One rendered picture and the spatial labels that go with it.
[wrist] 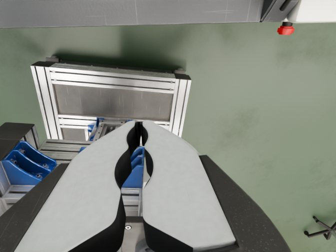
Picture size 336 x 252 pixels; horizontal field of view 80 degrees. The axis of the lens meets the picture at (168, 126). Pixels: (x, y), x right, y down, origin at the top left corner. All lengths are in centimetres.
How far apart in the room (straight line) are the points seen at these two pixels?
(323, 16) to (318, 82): 142
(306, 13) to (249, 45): 107
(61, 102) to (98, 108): 21
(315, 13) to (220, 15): 14
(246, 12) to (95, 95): 100
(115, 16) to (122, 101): 90
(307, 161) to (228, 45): 137
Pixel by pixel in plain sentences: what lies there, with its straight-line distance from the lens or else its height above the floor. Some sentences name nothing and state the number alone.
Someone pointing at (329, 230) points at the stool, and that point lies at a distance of 323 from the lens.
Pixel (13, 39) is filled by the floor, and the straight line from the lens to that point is 156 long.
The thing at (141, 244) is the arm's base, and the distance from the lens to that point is 57.
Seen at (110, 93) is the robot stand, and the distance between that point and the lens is 123.
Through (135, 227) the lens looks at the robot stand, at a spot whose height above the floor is 104.
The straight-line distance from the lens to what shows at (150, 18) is 37.
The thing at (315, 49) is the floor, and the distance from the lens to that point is 171.
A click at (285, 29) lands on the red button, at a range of 60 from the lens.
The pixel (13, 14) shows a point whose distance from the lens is 43.
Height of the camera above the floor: 132
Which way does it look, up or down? 58 degrees down
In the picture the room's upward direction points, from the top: 173 degrees clockwise
